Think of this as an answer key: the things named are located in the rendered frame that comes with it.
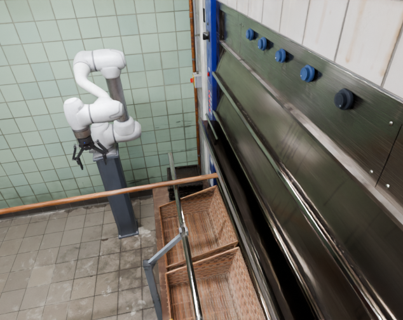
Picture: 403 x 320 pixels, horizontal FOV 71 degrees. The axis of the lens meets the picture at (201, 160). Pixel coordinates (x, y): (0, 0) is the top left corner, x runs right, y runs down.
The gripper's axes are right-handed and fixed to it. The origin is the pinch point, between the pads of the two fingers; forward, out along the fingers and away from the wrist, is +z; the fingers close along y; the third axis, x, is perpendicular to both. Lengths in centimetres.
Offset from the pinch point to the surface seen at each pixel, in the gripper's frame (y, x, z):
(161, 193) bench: -38, -45, 75
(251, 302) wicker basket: -68, 79, 56
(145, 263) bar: -18, 49, 38
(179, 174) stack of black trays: -55, -38, 53
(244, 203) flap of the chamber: -68, 65, -6
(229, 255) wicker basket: -67, 48, 55
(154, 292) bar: -18, 51, 65
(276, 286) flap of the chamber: -62, 105, -6
